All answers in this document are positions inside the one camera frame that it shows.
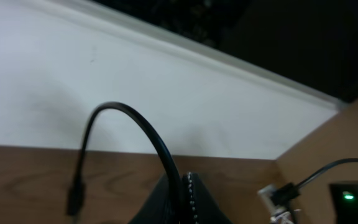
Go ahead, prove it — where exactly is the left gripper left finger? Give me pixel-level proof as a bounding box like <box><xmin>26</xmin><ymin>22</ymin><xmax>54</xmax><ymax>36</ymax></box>
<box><xmin>129</xmin><ymin>175</ymin><xmax>179</xmax><ymax>224</ymax></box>

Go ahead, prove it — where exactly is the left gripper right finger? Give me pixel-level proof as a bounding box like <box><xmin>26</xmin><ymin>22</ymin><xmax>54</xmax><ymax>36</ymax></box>
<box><xmin>182</xmin><ymin>172</ymin><xmax>232</xmax><ymax>224</ymax></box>

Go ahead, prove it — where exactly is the black usb cable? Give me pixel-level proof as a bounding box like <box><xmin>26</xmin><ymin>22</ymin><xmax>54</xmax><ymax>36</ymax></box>
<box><xmin>66</xmin><ymin>101</ymin><xmax>183</xmax><ymax>224</ymax></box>

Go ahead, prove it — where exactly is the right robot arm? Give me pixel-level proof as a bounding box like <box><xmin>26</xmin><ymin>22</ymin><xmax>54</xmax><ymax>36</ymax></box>
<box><xmin>329</xmin><ymin>181</ymin><xmax>358</xmax><ymax>224</ymax></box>

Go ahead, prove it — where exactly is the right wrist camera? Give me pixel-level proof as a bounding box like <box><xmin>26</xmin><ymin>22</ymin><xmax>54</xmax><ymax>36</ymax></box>
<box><xmin>258</xmin><ymin>183</ymin><xmax>300</xmax><ymax>224</ymax></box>

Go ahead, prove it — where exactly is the right camera black cable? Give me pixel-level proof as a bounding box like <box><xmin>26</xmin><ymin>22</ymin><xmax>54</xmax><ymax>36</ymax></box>
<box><xmin>295</xmin><ymin>157</ymin><xmax>358</xmax><ymax>190</ymax></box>

